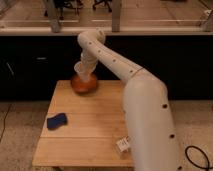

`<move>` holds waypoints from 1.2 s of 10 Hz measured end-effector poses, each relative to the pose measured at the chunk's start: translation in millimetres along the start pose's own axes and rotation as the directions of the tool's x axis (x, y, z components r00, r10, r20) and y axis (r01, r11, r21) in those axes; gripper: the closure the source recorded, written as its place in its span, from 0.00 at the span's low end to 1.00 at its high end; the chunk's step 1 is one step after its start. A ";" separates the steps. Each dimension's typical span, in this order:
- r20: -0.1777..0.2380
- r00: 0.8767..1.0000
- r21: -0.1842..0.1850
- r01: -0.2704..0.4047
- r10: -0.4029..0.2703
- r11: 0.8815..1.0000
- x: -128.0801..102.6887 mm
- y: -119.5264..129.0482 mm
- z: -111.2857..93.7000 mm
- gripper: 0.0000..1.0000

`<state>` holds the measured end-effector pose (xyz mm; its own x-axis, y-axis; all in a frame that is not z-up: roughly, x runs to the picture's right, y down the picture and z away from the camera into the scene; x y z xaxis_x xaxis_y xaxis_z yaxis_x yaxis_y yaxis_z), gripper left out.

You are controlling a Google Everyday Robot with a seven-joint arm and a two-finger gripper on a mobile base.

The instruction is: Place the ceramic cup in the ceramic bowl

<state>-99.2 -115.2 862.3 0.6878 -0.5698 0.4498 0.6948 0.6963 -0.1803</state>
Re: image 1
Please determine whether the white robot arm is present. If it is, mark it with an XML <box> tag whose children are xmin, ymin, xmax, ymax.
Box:
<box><xmin>78</xmin><ymin>29</ymin><xmax>181</xmax><ymax>171</ymax></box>

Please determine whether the orange ceramic bowl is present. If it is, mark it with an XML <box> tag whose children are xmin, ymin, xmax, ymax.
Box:
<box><xmin>71</xmin><ymin>74</ymin><xmax>98</xmax><ymax>94</ymax></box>

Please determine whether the wooden table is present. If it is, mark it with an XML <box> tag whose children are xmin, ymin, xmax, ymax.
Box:
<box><xmin>33</xmin><ymin>80</ymin><xmax>133</xmax><ymax>167</ymax></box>

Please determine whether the blue sponge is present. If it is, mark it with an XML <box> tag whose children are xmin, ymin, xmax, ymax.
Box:
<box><xmin>47</xmin><ymin>113</ymin><xmax>67</xmax><ymax>130</ymax></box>

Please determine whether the black office chair base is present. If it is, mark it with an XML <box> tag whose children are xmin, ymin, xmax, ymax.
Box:
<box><xmin>92</xmin><ymin>0</ymin><xmax>113</xmax><ymax>13</ymax></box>

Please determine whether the thin black cable left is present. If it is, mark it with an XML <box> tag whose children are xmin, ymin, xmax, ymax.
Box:
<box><xmin>0</xmin><ymin>103</ymin><xmax>13</xmax><ymax>144</ymax></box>

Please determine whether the black floor cable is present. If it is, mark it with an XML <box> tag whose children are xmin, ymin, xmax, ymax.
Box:
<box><xmin>184</xmin><ymin>145</ymin><xmax>212</xmax><ymax>171</ymax></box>

